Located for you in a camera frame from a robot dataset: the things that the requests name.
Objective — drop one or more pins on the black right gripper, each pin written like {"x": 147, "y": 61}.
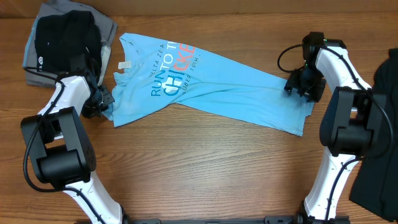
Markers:
{"x": 300, "y": 86}

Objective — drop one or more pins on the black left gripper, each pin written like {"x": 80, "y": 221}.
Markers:
{"x": 107, "y": 99}

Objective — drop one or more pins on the light blue printed t-shirt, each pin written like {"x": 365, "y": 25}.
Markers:
{"x": 157, "y": 73}

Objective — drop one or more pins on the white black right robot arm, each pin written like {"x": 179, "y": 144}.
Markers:
{"x": 350, "y": 126}

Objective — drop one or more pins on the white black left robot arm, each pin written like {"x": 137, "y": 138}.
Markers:
{"x": 59, "y": 156}

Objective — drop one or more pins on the grey folded garment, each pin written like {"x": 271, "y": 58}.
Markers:
{"x": 107, "y": 28}

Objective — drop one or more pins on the black folded garment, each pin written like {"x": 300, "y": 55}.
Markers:
{"x": 58, "y": 38}

